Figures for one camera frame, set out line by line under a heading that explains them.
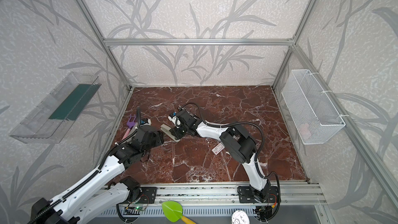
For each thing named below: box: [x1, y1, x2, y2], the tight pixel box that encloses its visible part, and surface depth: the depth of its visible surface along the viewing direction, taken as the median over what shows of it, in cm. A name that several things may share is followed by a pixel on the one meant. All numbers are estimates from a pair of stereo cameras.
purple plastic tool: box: [121, 114, 137, 141], surface depth 100 cm
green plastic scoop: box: [161, 200, 197, 224], surface depth 71 cm
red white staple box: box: [211, 143, 225, 156], surface depth 90 cm
